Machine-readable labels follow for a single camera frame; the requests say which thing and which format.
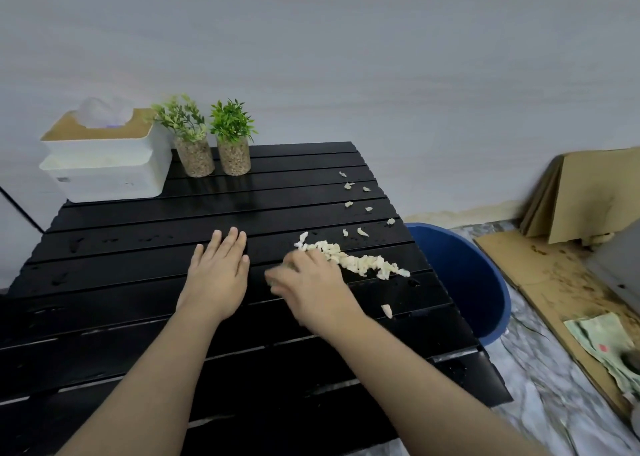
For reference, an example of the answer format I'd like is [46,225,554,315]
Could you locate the person's left hand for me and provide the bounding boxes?
[175,226,251,321]

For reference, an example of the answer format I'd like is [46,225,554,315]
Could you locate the person's right hand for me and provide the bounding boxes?
[263,249,363,339]

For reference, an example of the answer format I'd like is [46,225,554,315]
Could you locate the white paper scraps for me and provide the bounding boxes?
[293,171,411,320]

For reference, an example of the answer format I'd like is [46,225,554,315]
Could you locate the white tissue box wooden lid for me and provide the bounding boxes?
[39,108,173,204]

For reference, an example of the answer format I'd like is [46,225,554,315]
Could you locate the person's right forearm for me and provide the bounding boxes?
[325,315,551,456]

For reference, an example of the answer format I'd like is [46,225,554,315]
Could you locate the person's left forearm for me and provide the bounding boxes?
[55,310,223,456]

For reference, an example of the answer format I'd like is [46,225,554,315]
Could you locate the black slatted table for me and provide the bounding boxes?
[0,142,515,456]

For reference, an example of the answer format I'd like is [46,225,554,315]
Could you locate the pale green potted plant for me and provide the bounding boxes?
[145,94,216,178]

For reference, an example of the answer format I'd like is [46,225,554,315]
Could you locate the dark green potted plant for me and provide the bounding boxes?
[209,98,259,177]

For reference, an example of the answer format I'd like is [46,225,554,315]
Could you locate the blue plastic bucket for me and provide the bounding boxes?
[405,222,513,349]

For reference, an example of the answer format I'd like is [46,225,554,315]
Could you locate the white tissue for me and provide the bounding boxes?
[73,96,135,130]

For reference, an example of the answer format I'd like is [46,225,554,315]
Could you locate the thin black rod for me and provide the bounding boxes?
[0,186,46,234]

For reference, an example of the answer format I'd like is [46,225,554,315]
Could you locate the flat stained cardboard sheet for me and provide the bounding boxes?
[472,231,640,421]

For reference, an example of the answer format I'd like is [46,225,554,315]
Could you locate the green patterned cloth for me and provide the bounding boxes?
[563,312,640,397]

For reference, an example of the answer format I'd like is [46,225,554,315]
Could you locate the upright brown cardboard sheets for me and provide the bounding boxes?
[519,147,640,245]

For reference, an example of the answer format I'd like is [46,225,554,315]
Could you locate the grey bin white lid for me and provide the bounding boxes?
[582,220,640,317]

